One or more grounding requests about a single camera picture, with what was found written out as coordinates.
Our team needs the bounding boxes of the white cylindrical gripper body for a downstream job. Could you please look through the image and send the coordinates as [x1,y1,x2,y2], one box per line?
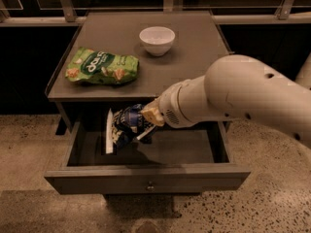
[158,76,224,128]

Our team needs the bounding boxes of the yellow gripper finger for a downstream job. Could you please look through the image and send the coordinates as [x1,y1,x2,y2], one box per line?
[141,99,165,126]

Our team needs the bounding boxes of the blue chip bag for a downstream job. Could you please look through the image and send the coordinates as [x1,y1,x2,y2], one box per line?
[105,104,157,154]

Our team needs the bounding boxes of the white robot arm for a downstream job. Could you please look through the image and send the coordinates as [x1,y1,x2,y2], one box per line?
[141,54,311,148]

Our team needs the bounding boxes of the open grey top drawer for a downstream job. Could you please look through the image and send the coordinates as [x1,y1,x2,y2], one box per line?
[45,119,250,195]

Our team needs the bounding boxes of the grey cabinet with counter top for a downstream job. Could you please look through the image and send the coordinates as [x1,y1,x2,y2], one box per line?
[46,11,228,128]

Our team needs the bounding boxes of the round metal drawer knob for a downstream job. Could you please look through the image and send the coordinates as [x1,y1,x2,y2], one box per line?
[146,182,155,192]

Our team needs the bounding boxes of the green rice chip bag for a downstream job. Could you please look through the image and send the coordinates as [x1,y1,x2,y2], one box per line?
[65,47,139,85]

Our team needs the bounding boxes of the white ceramic bowl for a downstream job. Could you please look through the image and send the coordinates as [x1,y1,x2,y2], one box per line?
[139,26,176,56]

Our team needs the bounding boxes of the metal railing frame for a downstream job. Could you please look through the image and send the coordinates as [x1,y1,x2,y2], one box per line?
[0,0,311,26]

